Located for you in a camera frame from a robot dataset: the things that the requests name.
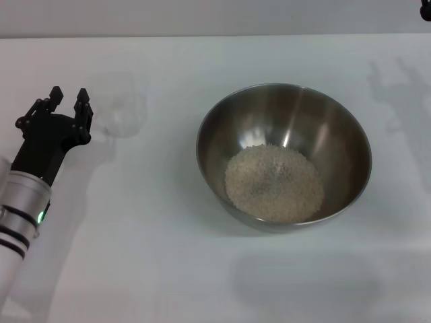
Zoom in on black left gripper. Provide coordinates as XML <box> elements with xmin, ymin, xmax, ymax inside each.
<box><xmin>9</xmin><ymin>85</ymin><xmax>96</xmax><ymax>187</ymax></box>

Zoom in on clear plastic measuring cup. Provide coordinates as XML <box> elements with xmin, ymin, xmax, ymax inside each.
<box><xmin>87</xmin><ymin>71</ymin><xmax>150</xmax><ymax>139</ymax></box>

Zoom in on stainless steel mixing bowl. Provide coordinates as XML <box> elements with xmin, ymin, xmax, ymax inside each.
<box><xmin>195</xmin><ymin>81</ymin><xmax>373</xmax><ymax>235</ymax></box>

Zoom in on white rice grains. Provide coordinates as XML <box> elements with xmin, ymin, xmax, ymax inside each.
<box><xmin>224</xmin><ymin>142</ymin><xmax>325</xmax><ymax>224</ymax></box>

